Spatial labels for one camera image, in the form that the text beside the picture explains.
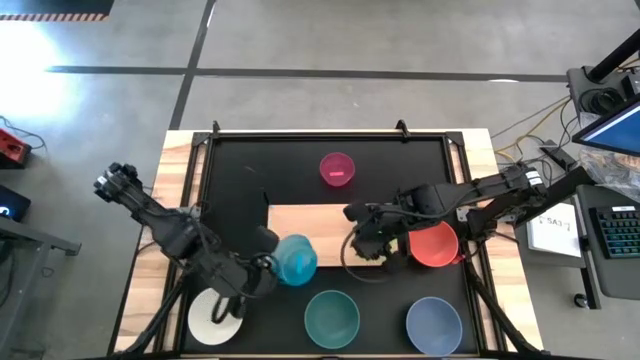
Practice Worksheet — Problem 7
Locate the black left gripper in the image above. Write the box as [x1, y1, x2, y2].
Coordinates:
[234, 225, 283, 299]

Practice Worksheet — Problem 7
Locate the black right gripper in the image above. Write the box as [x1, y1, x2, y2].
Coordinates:
[349, 219, 412, 275]

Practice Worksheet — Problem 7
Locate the cyan translucent bowl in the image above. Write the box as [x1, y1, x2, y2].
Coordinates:
[272, 233, 319, 288]

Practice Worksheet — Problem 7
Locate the orange-red bowl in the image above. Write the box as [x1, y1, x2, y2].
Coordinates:
[408, 220, 464, 269]

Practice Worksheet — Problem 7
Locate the blue bowl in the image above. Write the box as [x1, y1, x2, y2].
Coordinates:
[405, 296, 463, 357]

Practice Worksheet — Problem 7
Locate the teal green bowl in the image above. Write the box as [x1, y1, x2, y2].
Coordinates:
[303, 289, 361, 350]

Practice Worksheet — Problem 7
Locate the white bowl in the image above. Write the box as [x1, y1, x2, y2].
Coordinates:
[187, 287, 245, 347]

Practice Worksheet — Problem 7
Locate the pink translucent bowl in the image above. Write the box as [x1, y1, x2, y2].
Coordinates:
[319, 151, 357, 188]

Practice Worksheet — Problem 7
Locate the black table mat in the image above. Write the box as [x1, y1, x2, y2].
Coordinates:
[209, 138, 449, 354]

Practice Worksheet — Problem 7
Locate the white paper sign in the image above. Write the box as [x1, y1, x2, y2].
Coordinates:
[526, 201, 582, 259]

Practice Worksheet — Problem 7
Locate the black slanted bar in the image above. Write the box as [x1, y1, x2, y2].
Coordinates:
[513, 166, 597, 229]

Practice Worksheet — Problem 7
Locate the black power strip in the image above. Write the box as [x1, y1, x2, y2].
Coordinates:
[538, 140, 579, 174]

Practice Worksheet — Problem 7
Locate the backlit black keyboard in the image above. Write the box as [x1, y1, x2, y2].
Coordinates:
[588, 204, 640, 260]

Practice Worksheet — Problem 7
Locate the grey desk with keyboard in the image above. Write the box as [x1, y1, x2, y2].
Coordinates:
[574, 183, 640, 301]

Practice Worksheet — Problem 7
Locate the clear plastic bag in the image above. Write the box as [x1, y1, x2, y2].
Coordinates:
[578, 145, 640, 204]

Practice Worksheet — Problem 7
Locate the grey metal desk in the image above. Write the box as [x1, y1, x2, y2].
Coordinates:
[0, 214, 83, 360]

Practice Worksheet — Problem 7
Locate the monitor with blue screen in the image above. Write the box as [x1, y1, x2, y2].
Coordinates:
[571, 94, 640, 159]

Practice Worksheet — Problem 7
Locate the black device with light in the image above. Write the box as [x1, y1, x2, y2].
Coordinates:
[0, 183, 32, 224]

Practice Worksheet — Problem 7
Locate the red tool case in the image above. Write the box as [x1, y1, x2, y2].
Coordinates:
[0, 127, 32, 170]

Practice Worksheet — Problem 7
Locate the black pole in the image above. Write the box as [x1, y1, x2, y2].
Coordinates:
[585, 27, 640, 84]

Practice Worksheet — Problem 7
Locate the black floor mat striped edge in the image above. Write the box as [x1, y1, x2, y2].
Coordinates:
[0, 0, 116, 22]

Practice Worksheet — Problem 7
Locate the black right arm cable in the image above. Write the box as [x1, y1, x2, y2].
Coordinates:
[340, 227, 399, 285]

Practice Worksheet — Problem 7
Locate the black metal table frame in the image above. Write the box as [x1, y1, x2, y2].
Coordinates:
[107, 119, 546, 360]

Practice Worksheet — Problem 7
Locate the yellow cable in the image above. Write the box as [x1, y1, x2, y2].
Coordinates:
[492, 94, 574, 164]

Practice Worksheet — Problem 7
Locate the coiled black cable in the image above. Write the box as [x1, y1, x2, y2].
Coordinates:
[589, 87, 626, 115]

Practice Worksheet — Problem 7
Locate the grey base plate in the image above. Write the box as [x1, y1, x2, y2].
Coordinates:
[566, 63, 640, 117]

